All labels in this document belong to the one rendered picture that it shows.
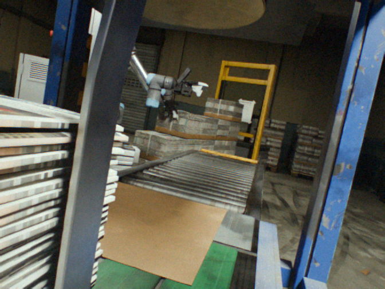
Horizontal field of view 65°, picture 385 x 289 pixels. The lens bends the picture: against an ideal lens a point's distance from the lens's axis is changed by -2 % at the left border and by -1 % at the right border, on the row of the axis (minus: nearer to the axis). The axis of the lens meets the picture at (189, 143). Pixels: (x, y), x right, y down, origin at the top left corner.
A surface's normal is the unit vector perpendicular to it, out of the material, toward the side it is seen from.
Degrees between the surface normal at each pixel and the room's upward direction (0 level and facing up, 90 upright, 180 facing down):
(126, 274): 0
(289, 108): 90
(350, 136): 90
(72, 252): 90
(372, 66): 90
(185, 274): 0
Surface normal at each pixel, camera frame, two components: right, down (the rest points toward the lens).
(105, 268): 0.18, -0.98
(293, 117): -0.25, 0.05
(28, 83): 0.36, 0.16
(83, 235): 0.95, 0.21
